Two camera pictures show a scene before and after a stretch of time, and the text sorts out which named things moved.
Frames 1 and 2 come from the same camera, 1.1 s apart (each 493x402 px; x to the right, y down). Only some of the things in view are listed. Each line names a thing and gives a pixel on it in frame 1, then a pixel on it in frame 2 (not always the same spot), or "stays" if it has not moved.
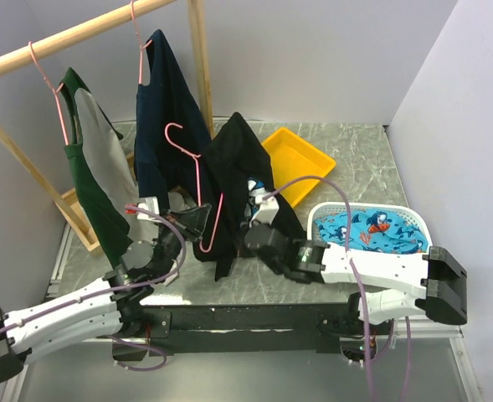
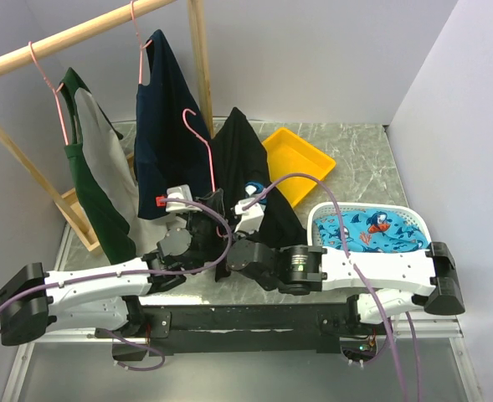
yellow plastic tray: x=292 y=157 stays
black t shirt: x=236 y=157 stays
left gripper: x=190 y=221 → x=213 y=202
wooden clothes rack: x=68 y=203 stays
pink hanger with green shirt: x=54 y=90 stays
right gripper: x=244 y=226 → x=238 y=234
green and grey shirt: x=100 y=171 stays
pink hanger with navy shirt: x=142 y=46 stays
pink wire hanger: x=197 y=167 → x=209 y=155
